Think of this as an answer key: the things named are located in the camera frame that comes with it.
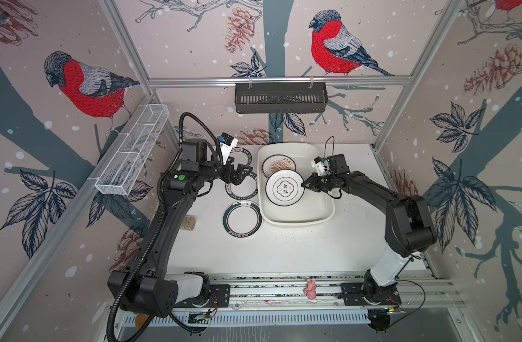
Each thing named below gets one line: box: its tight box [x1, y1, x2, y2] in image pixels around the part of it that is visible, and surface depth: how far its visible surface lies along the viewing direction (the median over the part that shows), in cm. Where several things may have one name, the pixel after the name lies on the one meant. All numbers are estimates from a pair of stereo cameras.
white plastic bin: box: [256, 142, 336, 226], surface depth 94 cm
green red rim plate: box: [222, 200, 264, 238], surface depth 95 cm
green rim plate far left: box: [228, 146, 252, 170], surface depth 120 cm
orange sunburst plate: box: [261, 153, 297, 179], surface depth 113 cm
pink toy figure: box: [303, 278, 318, 300], surface depth 75 cm
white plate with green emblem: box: [265, 168, 306, 207], surface depth 95 cm
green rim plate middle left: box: [224, 171, 259, 201], surface depth 103 cm
